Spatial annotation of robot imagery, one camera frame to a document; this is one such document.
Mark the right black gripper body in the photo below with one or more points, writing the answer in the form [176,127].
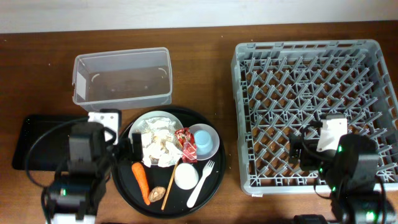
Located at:
[311,160]

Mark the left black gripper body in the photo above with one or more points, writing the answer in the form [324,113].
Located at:
[121,151]

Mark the red snack wrapper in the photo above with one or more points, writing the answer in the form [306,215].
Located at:
[189,148]

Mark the white cup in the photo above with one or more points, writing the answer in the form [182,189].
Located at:
[186,176]

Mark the pink small bowl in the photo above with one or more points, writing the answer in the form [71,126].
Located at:
[215,138]

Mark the white plastic fork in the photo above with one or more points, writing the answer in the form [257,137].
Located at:
[205,173]

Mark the light blue cup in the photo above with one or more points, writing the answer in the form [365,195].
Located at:
[203,142]

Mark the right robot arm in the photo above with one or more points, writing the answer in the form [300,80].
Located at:
[351,175]

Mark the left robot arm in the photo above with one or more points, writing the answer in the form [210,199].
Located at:
[80,179]

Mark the grey dishwasher rack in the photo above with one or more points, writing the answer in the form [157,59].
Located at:
[280,87]

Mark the orange carrot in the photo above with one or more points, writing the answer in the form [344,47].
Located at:
[140,175]

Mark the grey bowl with food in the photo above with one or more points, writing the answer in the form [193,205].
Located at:
[140,124]

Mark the wooden chopstick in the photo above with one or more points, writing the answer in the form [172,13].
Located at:
[169,186]

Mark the brown shiitake mushroom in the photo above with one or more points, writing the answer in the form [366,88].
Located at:
[156,194]

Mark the clear plastic bin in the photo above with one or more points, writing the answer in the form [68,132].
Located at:
[123,79]

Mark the black rectangular tray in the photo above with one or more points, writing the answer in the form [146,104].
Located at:
[52,150]

